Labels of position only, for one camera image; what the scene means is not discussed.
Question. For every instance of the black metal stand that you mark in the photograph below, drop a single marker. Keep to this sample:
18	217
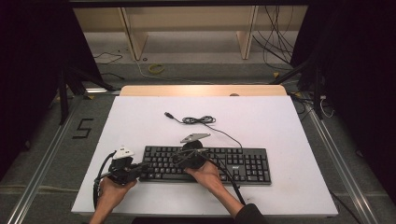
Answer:
317	93
63	99

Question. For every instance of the short aluminium bar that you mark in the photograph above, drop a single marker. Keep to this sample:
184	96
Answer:
99	90

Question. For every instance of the person's black sleeve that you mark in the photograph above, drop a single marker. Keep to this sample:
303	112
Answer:
250	216

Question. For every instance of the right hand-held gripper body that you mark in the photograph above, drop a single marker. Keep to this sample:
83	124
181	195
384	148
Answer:
193	146

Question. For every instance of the person's right hand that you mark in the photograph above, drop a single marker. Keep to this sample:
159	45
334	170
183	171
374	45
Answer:
210	179

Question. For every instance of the light wooden shelf unit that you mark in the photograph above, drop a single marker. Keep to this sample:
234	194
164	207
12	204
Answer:
137	40

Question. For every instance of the aluminium floor rail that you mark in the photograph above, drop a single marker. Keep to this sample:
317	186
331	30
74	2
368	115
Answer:
345	174
37	180

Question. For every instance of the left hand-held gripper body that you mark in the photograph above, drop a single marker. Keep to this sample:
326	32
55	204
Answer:
123	171

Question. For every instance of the white board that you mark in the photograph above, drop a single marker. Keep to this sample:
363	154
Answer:
274	124

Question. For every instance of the black curtain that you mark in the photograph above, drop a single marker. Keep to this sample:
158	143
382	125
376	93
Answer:
364	77
28	77

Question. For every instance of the yellow tape roll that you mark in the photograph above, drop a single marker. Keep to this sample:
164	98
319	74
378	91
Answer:
151	69

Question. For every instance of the black computer keyboard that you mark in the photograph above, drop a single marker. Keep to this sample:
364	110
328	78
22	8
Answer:
249	165

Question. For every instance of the person's left hand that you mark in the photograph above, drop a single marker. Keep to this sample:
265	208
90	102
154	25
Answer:
113	191

